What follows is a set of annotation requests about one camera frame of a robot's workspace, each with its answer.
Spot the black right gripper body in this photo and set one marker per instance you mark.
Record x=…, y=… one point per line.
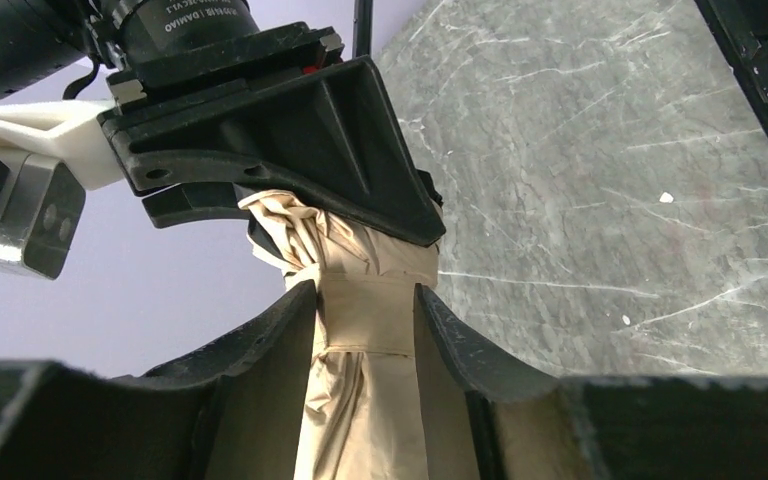
x=160, y=60

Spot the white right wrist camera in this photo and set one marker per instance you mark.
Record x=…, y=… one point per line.
x=51, y=155

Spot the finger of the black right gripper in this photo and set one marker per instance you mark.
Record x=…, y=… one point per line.
x=193, y=202
x=330, y=137

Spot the beige umbrella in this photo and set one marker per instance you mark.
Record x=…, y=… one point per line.
x=361, y=417

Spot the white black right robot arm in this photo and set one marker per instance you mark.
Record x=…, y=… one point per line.
x=40, y=38

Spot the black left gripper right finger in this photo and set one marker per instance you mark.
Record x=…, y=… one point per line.
x=488, y=415

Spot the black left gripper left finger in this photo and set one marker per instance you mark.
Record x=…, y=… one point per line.
x=231, y=409

